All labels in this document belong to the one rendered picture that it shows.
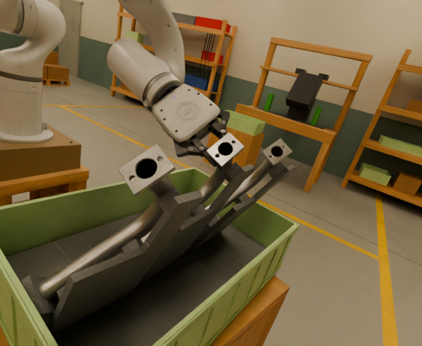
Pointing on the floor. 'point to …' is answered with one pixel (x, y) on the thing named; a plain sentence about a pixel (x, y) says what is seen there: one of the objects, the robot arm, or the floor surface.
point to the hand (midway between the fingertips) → (221, 152)
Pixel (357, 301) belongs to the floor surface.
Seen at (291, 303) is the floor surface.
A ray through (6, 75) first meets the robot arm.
